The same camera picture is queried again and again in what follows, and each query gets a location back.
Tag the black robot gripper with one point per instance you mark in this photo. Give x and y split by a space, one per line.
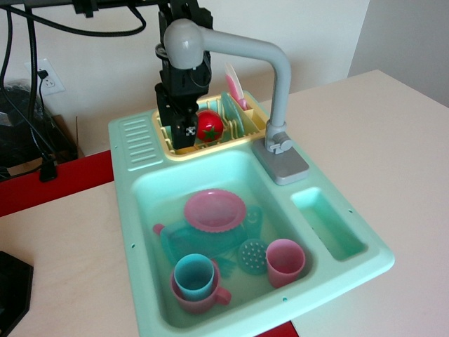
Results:
178 91

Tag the grey toy faucet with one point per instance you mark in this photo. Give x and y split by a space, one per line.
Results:
185 43

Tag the red toy tomato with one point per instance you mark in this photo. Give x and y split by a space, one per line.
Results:
210 126

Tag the teal plate in rack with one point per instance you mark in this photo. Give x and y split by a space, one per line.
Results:
235 114

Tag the yellow dish drying rack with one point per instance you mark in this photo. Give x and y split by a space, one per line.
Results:
229 138

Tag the pink utensil in rack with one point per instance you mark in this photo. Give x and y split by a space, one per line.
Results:
234 86

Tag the pink toy plate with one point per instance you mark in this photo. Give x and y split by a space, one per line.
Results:
215 210

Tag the teal toy tray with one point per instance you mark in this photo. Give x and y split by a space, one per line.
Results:
181 239

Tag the teal smiley spatula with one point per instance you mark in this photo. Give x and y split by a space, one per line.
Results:
253 221

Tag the mint green toy sink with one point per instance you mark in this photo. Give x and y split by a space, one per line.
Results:
341 249

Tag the blue toy cup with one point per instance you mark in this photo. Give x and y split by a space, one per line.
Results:
194 274

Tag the teal toy fork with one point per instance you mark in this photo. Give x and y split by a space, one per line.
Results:
226 263

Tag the teal toy skimmer spoon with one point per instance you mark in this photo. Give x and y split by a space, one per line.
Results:
252 256

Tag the pink toy cup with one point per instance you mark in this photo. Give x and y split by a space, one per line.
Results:
285 261

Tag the pink toy mug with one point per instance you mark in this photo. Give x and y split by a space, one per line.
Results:
219 295

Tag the black base block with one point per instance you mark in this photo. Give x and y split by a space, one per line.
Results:
16 289

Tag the white wall outlet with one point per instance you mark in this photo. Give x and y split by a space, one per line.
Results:
48 82

